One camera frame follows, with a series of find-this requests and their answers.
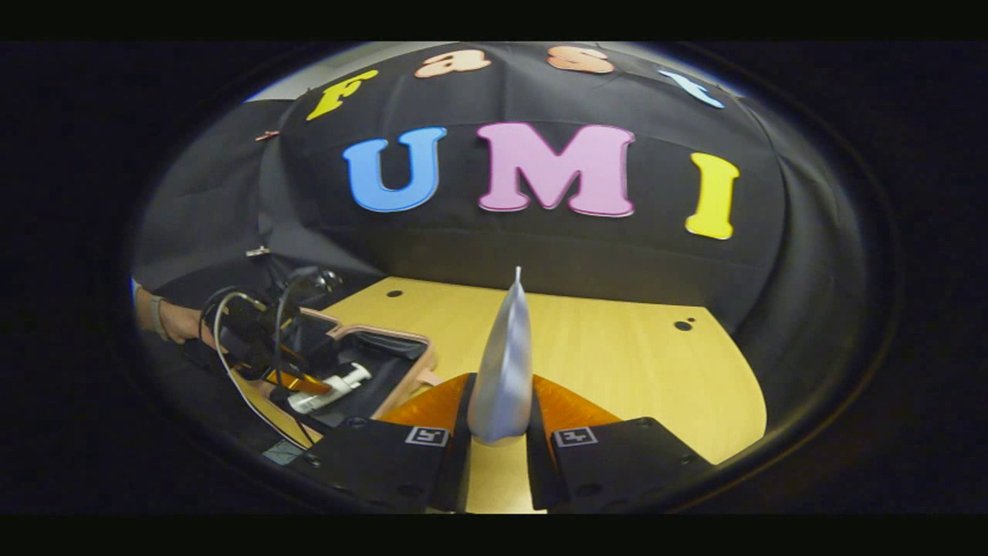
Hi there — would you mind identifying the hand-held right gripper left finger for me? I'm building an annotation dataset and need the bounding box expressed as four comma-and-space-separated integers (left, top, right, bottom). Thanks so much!
289, 373, 478, 514

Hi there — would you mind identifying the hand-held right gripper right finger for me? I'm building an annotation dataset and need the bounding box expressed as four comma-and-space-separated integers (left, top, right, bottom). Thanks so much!
526, 375, 716, 515

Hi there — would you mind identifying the white cream bottle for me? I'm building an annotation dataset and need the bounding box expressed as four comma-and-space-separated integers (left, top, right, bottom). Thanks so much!
287, 362, 374, 415

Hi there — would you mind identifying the pink suitcase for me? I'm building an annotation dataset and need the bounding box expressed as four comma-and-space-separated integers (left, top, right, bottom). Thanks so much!
230, 307, 442, 450

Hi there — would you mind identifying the white squeeze tube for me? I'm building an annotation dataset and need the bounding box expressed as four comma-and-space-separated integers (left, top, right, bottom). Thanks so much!
467, 266, 536, 447

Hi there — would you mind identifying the black backdrop cloth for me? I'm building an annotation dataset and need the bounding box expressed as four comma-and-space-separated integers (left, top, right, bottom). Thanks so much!
131, 42, 870, 422

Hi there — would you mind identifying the white cable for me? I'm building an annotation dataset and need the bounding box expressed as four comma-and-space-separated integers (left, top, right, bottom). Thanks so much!
212, 291, 311, 451

